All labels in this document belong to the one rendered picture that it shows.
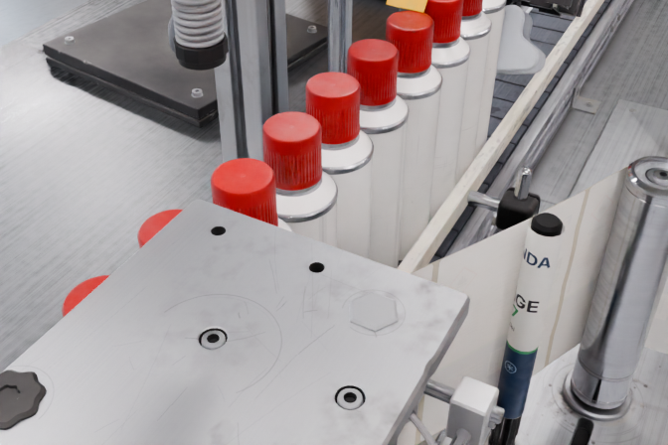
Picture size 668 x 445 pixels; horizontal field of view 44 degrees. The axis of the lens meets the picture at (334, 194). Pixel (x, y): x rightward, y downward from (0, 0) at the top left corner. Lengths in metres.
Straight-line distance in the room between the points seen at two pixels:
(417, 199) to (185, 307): 0.39
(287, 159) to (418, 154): 0.18
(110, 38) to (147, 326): 0.86
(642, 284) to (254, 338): 0.30
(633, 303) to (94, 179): 0.56
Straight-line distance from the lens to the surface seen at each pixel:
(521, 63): 0.79
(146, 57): 1.05
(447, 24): 0.62
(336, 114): 0.49
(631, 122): 0.90
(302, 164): 0.45
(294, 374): 0.24
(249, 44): 0.65
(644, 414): 0.61
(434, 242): 0.65
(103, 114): 0.99
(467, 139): 0.72
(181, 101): 0.94
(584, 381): 0.58
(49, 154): 0.93
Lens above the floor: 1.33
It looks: 37 degrees down
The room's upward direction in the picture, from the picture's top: straight up
